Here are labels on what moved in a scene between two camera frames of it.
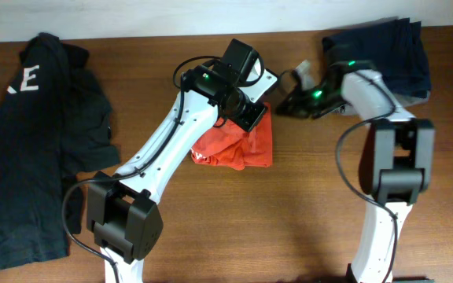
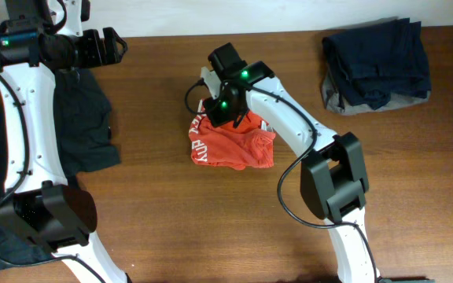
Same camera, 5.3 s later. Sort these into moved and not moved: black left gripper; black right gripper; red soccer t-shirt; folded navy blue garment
Moved: black right gripper; black left gripper
Not moved: folded navy blue garment; red soccer t-shirt
